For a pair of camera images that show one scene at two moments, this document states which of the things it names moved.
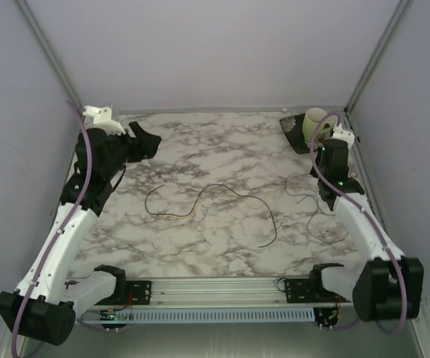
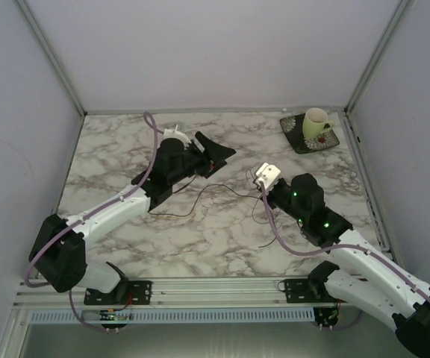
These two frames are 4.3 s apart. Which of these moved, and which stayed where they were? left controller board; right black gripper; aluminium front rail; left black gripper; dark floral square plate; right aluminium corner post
Moved: left black gripper; right black gripper
Stayed: right aluminium corner post; dark floral square plate; aluminium front rail; left controller board
